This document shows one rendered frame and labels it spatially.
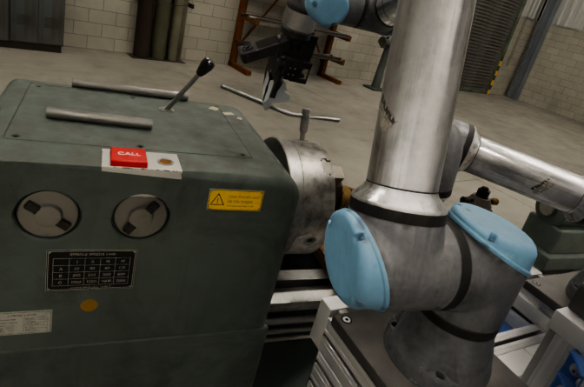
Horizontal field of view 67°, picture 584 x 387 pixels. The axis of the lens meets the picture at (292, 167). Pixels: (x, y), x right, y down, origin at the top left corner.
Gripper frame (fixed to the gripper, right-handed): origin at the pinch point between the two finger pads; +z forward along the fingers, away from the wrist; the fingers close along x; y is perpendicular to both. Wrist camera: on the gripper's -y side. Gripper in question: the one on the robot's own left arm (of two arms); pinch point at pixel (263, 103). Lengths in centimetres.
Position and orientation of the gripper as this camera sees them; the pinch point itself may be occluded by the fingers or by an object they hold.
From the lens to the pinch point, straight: 110.8
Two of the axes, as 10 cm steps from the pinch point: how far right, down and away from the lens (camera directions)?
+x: -2.9, -6.1, 7.3
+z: -3.0, 7.9, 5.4
